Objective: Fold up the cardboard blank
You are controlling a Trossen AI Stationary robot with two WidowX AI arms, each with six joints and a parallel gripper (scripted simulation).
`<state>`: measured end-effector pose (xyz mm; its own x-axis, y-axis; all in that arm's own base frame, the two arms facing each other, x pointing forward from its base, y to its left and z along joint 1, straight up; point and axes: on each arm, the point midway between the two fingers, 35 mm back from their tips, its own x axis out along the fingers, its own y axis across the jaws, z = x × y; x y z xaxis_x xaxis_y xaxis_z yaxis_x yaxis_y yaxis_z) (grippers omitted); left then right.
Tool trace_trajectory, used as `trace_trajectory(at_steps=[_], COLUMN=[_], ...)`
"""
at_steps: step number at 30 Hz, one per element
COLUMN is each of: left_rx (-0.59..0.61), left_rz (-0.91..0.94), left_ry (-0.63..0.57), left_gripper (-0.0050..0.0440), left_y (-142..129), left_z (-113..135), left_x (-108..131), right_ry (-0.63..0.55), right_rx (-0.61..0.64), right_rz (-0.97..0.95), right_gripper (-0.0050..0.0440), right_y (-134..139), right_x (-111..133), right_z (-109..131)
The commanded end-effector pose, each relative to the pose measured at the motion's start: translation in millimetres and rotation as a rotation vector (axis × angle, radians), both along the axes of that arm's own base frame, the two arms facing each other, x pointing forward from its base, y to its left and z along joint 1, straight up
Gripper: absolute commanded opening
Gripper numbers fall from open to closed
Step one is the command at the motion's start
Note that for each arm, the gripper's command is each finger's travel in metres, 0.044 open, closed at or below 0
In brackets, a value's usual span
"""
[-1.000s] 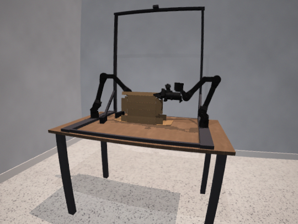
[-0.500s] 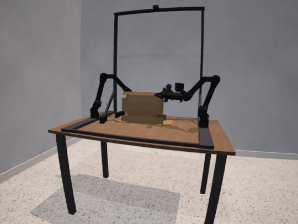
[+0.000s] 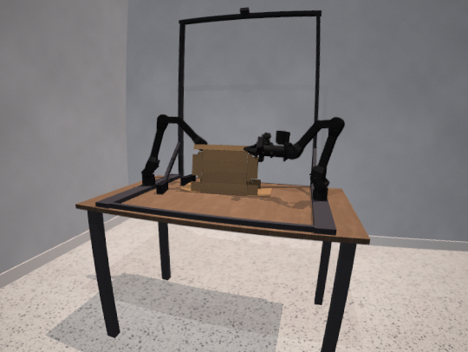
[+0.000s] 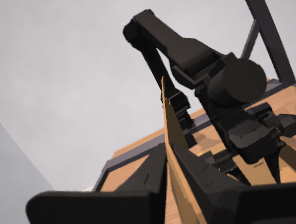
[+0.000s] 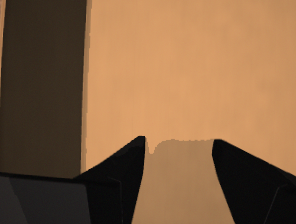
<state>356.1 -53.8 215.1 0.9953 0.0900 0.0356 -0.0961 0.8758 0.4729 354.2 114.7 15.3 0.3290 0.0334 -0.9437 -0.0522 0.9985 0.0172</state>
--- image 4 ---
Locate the black metal overhead frame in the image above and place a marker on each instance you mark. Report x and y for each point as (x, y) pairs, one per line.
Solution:
(264, 24)

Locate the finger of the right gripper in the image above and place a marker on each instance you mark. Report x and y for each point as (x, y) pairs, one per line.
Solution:
(272, 161)
(237, 173)

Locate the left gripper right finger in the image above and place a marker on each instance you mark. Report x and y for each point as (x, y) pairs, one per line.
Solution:
(221, 203)

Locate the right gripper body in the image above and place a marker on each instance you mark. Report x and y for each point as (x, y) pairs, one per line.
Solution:
(223, 159)

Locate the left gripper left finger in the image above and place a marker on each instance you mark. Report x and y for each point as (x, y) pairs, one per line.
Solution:
(141, 199)

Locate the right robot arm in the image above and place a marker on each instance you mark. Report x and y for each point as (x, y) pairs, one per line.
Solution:
(232, 83)

